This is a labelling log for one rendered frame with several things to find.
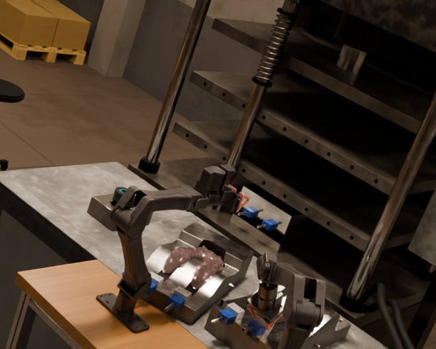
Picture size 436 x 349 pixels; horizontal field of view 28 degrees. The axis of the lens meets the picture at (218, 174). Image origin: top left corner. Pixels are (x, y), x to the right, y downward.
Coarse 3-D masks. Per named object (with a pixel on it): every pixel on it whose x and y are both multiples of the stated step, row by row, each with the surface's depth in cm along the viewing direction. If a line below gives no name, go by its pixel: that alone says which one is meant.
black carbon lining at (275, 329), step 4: (312, 300) 292; (244, 308) 282; (244, 312) 279; (248, 312) 281; (276, 324) 279; (280, 324) 281; (272, 328) 276; (276, 328) 277; (280, 328) 278; (272, 332) 272
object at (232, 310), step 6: (228, 306) 273; (234, 306) 274; (222, 312) 270; (228, 312) 272; (234, 312) 272; (240, 312) 272; (222, 318) 269; (228, 318) 268; (234, 318) 271; (240, 318) 273; (228, 324) 270
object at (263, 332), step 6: (258, 318) 266; (252, 324) 263; (258, 324) 264; (264, 324) 265; (246, 330) 259; (252, 330) 263; (258, 330) 262; (264, 330) 265; (270, 330) 267; (258, 336) 266; (264, 336) 267
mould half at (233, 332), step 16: (224, 304) 279; (240, 304) 283; (208, 320) 277; (240, 320) 272; (336, 320) 290; (224, 336) 274; (240, 336) 270; (272, 336) 270; (320, 336) 286; (336, 336) 297
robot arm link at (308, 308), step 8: (296, 304) 223; (304, 304) 224; (312, 304) 226; (296, 312) 223; (304, 312) 223; (312, 312) 224; (296, 320) 223; (304, 320) 224; (312, 320) 224; (288, 328) 226; (296, 328) 225; (304, 328) 226; (312, 328) 225; (288, 336) 226; (296, 336) 225; (304, 336) 226; (280, 344) 230; (288, 344) 226; (296, 344) 226
